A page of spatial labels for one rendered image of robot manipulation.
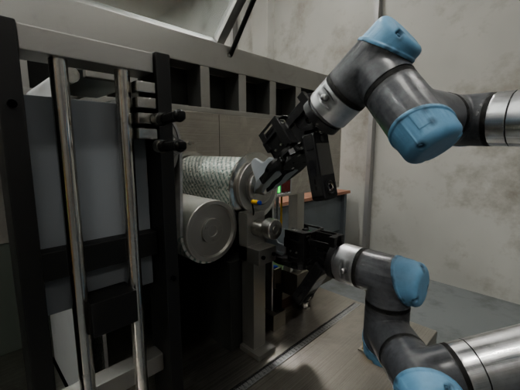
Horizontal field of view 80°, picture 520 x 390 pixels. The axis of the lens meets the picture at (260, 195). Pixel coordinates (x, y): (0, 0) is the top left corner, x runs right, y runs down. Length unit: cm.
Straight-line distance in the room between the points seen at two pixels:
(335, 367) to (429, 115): 51
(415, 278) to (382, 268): 5
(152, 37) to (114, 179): 60
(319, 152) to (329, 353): 44
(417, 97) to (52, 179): 42
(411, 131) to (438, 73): 315
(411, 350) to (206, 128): 77
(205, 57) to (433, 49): 287
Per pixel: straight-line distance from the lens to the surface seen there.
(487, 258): 351
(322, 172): 51
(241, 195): 63
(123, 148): 38
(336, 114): 49
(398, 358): 53
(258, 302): 68
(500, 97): 53
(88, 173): 39
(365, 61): 47
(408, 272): 56
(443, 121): 42
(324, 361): 73
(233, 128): 105
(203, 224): 59
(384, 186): 368
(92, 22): 89
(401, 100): 43
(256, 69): 116
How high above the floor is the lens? 133
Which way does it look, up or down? 9 degrees down
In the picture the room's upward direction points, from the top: straight up
